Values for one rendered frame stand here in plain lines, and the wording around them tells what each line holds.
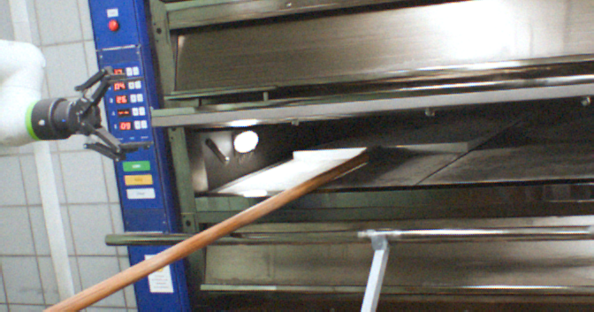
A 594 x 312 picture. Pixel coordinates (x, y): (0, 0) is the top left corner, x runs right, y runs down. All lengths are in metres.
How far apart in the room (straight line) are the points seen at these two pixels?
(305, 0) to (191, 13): 0.33
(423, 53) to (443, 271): 0.52
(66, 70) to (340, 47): 0.85
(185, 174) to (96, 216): 0.34
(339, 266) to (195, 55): 0.66
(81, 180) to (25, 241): 0.31
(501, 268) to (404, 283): 0.25
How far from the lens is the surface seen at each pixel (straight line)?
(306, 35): 2.73
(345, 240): 2.34
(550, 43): 2.49
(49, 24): 3.16
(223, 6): 2.82
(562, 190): 2.55
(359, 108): 2.51
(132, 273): 2.15
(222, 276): 2.96
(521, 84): 2.38
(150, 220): 3.02
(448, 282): 2.67
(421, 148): 3.15
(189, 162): 2.95
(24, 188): 3.32
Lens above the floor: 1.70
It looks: 8 degrees down
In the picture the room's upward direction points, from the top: 8 degrees counter-clockwise
